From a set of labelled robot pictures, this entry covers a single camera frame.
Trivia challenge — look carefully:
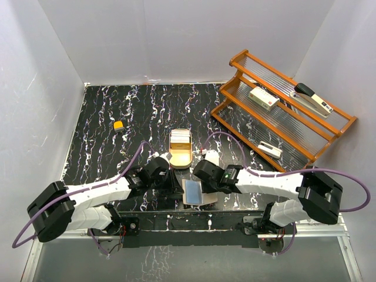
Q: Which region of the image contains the beige leather card holder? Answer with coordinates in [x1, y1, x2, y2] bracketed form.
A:
[182, 179, 218, 206]

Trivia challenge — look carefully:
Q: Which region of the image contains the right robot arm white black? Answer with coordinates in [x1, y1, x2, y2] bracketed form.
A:
[193, 160, 343, 233]

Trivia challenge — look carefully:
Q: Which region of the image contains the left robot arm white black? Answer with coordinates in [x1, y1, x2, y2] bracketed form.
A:
[27, 156, 183, 243]

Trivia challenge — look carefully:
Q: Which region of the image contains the beige oval card tray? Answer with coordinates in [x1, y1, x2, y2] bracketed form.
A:
[169, 134, 193, 169]

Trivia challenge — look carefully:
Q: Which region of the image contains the white card stack in tray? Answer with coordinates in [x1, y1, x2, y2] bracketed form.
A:
[170, 129, 191, 143]

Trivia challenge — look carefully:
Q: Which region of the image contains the orange yellow small block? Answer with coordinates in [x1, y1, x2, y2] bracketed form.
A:
[113, 120, 125, 132]

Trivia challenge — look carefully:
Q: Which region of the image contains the orange wooden shelf rack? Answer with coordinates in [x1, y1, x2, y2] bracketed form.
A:
[211, 49, 357, 172]

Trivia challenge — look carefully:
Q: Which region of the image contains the white staples box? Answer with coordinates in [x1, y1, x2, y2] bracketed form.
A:
[249, 86, 279, 112]

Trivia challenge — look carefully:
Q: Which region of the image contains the large black beige stapler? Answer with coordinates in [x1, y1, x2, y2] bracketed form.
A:
[289, 83, 333, 119]

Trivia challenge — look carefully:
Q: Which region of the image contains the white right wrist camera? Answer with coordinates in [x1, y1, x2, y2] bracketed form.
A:
[201, 149, 220, 166]

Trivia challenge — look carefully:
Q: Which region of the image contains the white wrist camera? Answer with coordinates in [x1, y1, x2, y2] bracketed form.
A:
[152, 152, 172, 162]
[201, 149, 220, 166]

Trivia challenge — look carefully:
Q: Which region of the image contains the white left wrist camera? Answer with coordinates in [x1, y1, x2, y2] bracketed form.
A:
[152, 152, 172, 162]

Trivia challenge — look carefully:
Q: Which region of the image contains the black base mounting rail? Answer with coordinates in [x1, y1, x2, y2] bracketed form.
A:
[88, 210, 297, 249]

